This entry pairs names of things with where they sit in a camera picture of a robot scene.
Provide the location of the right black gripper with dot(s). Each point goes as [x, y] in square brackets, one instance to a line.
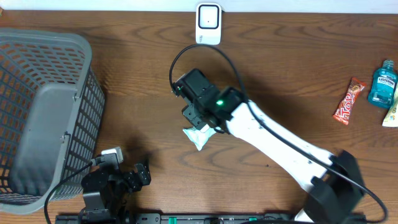
[188, 113]

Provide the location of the grey plastic shopping basket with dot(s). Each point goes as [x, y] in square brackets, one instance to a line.
[51, 110]

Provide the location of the white barcode scanner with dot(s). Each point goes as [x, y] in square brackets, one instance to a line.
[208, 23]

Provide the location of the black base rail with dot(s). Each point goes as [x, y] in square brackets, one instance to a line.
[155, 218]

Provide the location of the yellow snack bag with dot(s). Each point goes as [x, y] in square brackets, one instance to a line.
[390, 120]

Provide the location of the red chocolate bar wrapper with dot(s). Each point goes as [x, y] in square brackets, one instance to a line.
[345, 106]

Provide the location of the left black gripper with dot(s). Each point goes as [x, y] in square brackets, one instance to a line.
[143, 171]

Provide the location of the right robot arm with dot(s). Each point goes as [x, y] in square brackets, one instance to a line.
[330, 180]

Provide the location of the mint green snack packet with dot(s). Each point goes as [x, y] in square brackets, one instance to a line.
[197, 137]

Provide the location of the teal mouthwash bottle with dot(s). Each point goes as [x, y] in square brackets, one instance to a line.
[383, 85]

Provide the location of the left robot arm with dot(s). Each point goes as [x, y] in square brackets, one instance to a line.
[104, 190]

